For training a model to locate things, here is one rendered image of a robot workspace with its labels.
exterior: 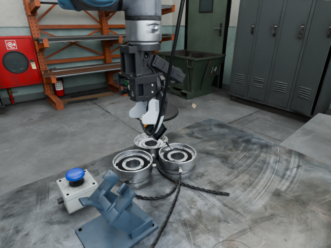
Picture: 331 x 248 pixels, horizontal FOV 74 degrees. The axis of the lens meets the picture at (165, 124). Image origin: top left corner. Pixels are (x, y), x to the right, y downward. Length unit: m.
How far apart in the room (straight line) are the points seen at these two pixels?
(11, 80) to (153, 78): 3.62
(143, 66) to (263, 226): 0.41
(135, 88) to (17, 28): 3.78
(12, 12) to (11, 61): 0.71
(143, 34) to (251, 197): 0.43
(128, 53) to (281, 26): 2.95
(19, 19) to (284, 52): 3.75
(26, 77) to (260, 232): 3.84
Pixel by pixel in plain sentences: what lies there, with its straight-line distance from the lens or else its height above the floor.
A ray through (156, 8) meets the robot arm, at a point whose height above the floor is 1.20.
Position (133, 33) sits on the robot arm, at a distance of 0.47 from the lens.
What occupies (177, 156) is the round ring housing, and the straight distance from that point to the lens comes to 0.65.
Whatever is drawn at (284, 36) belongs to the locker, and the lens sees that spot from 3.30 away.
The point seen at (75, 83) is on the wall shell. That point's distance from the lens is 4.44.
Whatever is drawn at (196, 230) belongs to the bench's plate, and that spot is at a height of 0.80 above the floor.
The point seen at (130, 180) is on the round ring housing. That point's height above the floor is 0.81.
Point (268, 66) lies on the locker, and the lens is 3.40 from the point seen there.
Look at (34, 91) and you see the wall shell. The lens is 4.31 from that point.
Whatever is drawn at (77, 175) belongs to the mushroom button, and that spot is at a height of 0.87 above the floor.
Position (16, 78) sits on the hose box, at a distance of 4.02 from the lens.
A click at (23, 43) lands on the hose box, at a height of 0.91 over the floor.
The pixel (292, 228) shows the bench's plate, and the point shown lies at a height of 0.80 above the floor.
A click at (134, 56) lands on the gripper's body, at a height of 1.11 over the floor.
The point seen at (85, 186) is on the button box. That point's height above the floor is 0.84.
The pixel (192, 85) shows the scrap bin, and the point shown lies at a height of 0.25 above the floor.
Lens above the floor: 1.17
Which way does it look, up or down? 25 degrees down
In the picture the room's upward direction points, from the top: straight up
